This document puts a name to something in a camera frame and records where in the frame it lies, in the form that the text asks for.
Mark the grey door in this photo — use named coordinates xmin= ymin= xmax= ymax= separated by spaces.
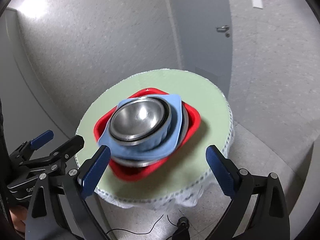
xmin=159 ymin=0 xmax=235 ymax=100

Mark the person's left hand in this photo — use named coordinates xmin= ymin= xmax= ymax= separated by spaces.
xmin=10 ymin=204 xmax=27 ymax=232

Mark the light blue plate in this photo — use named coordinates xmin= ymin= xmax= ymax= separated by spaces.
xmin=97 ymin=94 xmax=185 ymax=161

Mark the red plastic basin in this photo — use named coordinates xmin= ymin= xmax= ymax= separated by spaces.
xmin=94 ymin=87 xmax=202 ymax=182

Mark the metal door handle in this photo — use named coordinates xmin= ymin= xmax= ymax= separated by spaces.
xmin=216 ymin=25 xmax=230 ymax=38

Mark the black cable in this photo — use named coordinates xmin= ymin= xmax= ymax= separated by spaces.
xmin=105 ymin=214 xmax=180 ymax=236

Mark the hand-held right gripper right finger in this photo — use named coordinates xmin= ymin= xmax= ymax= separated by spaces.
xmin=206 ymin=145 xmax=290 ymax=240

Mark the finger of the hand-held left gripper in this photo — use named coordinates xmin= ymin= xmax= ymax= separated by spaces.
xmin=9 ymin=130 xmax=54 ymax=165
xmin=20 ymin=135 xmax=85 ymax=178

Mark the black device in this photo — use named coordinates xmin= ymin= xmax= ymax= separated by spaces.
xmin=171 ymin=217 xmax=190 ymax=240

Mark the large steel bowl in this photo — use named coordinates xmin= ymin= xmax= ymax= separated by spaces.
xmin=111 ymin=102 xmax=190 ymax=168

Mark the ribbed steel bowl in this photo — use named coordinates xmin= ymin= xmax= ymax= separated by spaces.
xmin=109 ymin=97 xmax=173 ymax=147

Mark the round table, white tablecloth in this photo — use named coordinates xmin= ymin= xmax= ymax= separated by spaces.
xmin=75 ymin=69 xmax=236 ymax=209

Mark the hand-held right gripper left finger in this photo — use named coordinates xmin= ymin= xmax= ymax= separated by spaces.
xmin=26 ymin=145 xmax=111 ymax=240

